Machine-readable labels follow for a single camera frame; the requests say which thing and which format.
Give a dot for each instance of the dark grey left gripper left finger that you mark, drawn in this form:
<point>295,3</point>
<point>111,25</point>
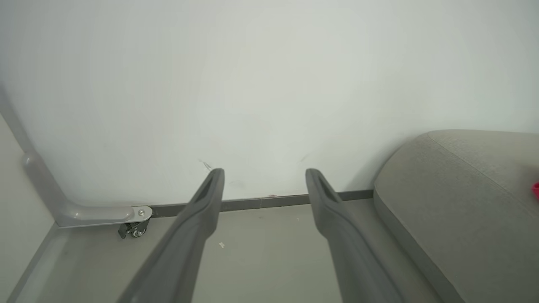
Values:
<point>185,240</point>

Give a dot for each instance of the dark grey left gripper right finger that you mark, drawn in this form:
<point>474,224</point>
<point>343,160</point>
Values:
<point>349,248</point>

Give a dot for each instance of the red jersey with number print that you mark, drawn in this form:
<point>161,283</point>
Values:
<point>536,190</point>

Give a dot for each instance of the black caster wheel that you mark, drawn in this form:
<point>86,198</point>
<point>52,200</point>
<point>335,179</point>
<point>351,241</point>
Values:
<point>137,230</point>

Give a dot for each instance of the black baseboard strip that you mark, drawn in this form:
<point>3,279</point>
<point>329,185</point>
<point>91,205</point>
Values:
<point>261,203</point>

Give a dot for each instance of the grey fabric cushion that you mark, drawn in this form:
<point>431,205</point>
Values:
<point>463,210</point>

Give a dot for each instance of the silver metal frame leg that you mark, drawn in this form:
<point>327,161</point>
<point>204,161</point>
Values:
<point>92,214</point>

